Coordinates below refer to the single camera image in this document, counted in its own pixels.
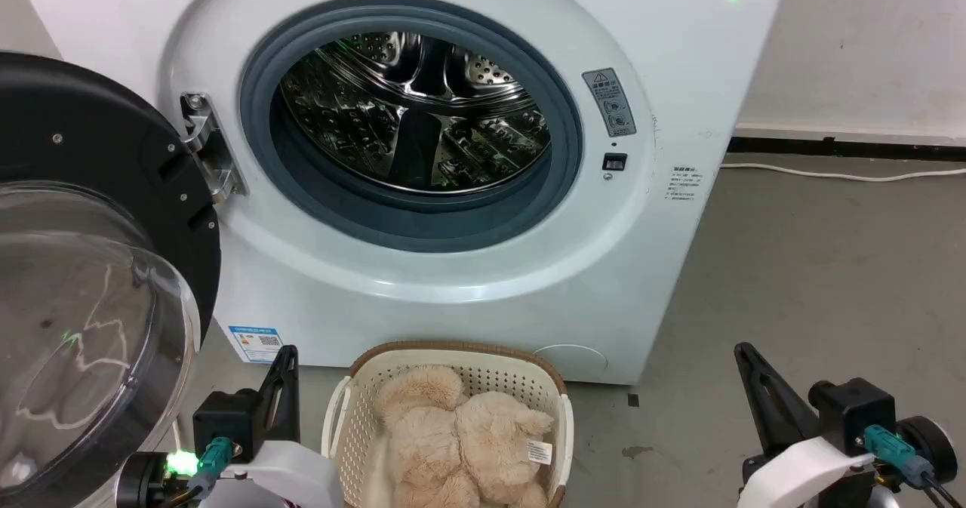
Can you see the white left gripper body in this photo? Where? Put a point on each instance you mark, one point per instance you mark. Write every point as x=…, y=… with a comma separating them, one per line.
x=290, y=478

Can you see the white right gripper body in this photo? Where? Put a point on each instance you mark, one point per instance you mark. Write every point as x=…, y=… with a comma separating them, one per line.
x=804, y=478

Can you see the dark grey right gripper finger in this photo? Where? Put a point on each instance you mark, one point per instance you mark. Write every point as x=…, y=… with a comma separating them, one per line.
x=773, y=406

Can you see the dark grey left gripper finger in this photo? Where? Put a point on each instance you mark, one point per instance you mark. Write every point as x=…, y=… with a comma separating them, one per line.
x=281, y=398

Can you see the white front-load washing machine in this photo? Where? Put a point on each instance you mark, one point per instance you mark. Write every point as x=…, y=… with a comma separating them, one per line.
x=679, y=78

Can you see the blue white energy label sticker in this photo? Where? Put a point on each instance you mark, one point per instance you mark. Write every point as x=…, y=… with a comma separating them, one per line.
x=256, y=343

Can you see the beige plush teddy bear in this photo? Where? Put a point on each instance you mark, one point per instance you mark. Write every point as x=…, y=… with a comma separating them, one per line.
x=460, y=440

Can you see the round white filter cover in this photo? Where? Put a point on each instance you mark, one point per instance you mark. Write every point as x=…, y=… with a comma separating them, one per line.
x=573, y=358

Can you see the cream plastic laundry basket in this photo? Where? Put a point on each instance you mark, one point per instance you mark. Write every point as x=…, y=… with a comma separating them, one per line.
x=498, y=372

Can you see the grey rubber door gasket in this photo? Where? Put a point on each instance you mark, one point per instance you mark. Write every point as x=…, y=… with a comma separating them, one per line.
x=423, y=221

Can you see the chrome door hinge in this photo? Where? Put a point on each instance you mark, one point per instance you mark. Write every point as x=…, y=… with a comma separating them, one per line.
x=210, y=146

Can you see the black baseboard strip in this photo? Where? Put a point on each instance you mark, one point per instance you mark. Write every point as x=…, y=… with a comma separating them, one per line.
x=845, y=148

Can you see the black door latch socket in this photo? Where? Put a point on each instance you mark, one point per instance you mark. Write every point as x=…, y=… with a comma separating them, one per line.
x=614, y=162

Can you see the stainless steel washer drum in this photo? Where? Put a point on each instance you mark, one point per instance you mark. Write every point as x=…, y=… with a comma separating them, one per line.
x=415, y=115

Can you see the black washer door, clear glass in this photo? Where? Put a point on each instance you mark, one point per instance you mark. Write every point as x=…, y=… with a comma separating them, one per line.
x=83, y=138

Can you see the grey warning sticker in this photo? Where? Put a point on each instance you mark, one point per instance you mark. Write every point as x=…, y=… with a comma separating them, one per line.
x=610, y=102

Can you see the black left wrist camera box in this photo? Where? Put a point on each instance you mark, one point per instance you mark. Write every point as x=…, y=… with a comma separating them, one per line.
x=225, y=421

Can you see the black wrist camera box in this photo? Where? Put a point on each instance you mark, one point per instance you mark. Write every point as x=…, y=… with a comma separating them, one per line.
x=225, y=421
x=853, y=414

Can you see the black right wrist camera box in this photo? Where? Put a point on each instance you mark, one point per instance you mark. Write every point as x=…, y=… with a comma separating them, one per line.
x=853, y=414

